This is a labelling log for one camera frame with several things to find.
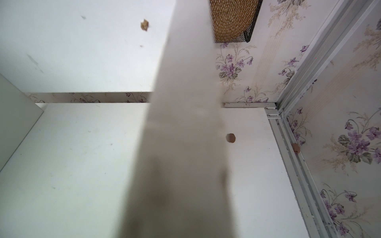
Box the black mesh basket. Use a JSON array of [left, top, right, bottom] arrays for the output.
[[208, 0, 264, 44]]

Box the white wooden bookshelf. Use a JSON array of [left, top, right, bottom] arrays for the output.
[[0, 0, 236, 238]]

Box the round woven coaster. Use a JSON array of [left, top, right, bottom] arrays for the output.
[[209, 0, 259, 42]]

